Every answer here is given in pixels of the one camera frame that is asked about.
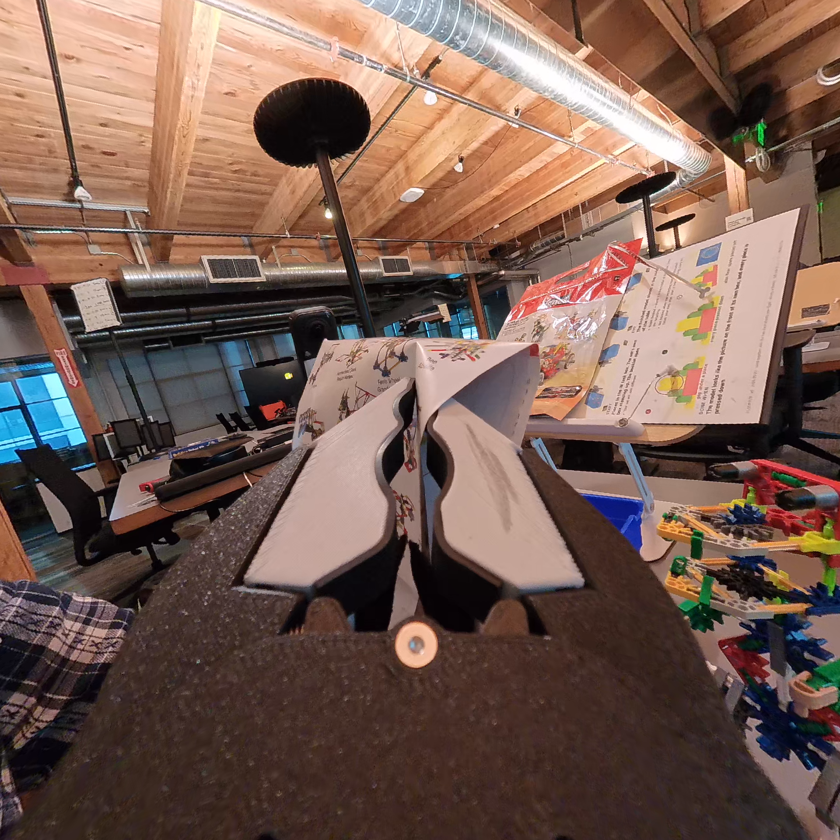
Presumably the black monitor screen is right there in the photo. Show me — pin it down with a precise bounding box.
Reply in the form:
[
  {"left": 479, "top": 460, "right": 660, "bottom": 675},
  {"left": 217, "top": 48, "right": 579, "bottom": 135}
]
[{"left": 239, "top": 360, "right": 309, "bottom": 422}]

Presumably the white hanging paper sign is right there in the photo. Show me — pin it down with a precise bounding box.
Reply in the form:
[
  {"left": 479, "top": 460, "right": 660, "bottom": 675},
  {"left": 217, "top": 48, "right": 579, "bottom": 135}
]
[{"left": 71, "top": 279, "right": 123, "bottom": 334}]

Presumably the black pole with round disc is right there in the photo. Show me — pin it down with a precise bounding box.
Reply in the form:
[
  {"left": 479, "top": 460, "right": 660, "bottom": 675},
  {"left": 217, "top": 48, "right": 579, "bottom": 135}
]
[
  {"left": 616, "top": 172, "right": 677, "bottom": 261},
  {"left": 253, "top": 77, "right": 378, "bottom": 340},
  {"left": 656, "top": 213, "right": 697, "bottom": 252}
]

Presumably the silver ventilation duct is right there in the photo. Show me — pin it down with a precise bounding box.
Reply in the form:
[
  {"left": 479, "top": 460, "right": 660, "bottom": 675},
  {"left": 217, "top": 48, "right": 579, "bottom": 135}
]
[{"left": 360, "top": 0, "right": 714, "bottom": 193}]

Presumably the small blue plastic bin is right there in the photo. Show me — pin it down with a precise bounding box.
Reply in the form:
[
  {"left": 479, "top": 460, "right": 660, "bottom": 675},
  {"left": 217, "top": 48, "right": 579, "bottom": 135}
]
[{"left": 581, "top": 492, "right": 645, "bottom": 553}]

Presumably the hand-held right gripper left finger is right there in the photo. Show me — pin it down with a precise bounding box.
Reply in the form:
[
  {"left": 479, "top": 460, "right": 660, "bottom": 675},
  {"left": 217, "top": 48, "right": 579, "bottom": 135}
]
[{"left": 243, "top": 379, "right": 417, "bottom": 632}]

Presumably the yellow green construction toy model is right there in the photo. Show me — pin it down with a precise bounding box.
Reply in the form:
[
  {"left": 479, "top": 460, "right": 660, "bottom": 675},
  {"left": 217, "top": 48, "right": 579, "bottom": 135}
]
[{"left": 656, "top": 459, "right": 840, "bottom": 631}]

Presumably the wooden office desk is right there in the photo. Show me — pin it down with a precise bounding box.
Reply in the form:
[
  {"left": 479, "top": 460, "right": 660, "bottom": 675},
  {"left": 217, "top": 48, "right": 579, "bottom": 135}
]
[{"left": 108, "top": 427, "right": 296, "bottom": 527}]

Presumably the paper instruction booklet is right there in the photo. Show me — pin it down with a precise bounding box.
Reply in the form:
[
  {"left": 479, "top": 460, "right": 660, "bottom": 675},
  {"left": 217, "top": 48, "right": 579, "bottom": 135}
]
[{"left": 292, "top": 336, "right": 543, "bottom": 624}]

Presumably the white printed instruction sheet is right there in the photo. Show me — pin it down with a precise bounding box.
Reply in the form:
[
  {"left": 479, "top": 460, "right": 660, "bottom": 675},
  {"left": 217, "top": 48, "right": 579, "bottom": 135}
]
[{"left": 577, "top": 209, "right": 808, "bottom": 426}]

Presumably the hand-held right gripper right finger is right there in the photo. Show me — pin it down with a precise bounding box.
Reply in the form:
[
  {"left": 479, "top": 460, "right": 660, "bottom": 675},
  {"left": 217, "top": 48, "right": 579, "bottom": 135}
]
[{"left": 412, "top": 400, "right": 586, "bottom": 632}]

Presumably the black round-lens camera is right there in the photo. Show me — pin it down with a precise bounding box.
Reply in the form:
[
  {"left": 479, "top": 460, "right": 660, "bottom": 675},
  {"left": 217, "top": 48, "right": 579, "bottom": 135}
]
[{"left": 289, "top": 307, "right": 337, "bottom": 363}]

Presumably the thin silver duct with vents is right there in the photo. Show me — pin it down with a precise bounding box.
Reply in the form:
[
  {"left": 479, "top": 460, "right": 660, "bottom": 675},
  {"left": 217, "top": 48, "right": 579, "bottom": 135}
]
[{"left": 118, "top": 255, "right": 475, "bottom": 298}]

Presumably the black office chair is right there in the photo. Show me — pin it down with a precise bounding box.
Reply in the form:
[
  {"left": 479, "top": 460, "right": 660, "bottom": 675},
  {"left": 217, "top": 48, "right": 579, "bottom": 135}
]
[{"left": 16, "top": 446, "right": 166, "bottom": 573}]

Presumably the red plastic bag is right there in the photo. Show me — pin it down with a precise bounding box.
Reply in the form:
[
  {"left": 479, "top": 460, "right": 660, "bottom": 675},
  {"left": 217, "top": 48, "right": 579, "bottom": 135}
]
[{"left": 495, "top": 239, "right": 644, "bottom": 421}]

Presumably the plaid shirt sleeve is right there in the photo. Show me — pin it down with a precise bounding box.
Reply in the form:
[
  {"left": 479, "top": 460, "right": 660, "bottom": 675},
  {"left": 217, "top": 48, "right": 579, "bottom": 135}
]
[{"left": 0, "top": 581, "right": 136, "bottom": 836}]

